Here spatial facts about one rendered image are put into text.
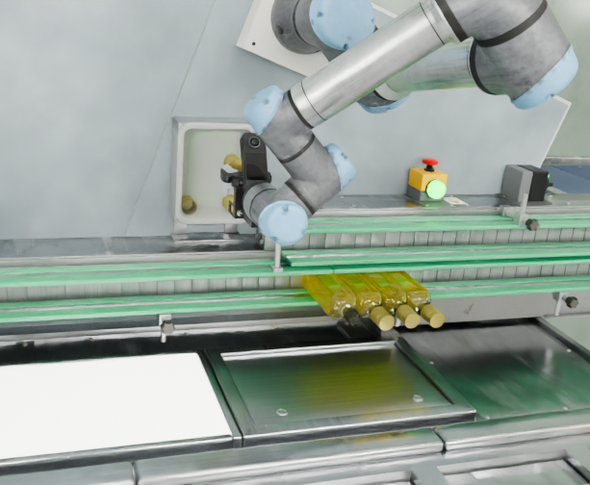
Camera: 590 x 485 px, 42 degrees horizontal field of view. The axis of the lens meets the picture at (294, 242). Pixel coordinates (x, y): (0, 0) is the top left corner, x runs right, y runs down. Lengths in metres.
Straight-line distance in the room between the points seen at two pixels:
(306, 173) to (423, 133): 0.69
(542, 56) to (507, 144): 0.86
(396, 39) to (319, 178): 0.26
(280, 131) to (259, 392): 0.54
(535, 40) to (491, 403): 0.79
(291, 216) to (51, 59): 0.66
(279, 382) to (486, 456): 0.42
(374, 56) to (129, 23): 0.65
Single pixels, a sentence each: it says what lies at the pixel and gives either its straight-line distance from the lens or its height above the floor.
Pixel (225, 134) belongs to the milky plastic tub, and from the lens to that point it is 1.73.
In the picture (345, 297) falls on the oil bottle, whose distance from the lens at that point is 1.58.
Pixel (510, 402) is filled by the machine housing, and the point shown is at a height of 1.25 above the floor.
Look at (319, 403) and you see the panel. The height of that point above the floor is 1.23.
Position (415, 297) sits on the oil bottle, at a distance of 1.65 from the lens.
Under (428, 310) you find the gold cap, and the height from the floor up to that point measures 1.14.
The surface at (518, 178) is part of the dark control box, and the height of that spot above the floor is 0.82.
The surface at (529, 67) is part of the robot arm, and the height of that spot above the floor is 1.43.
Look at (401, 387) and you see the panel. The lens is 1.59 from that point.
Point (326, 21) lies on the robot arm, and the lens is 1.48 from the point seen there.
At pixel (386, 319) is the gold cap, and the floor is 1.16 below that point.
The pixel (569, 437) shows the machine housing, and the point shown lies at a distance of 1.60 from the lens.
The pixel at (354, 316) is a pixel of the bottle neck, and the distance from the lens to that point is 1.54.
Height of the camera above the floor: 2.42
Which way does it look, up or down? 63 degrees down
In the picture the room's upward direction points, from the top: 136 degrees clockwise
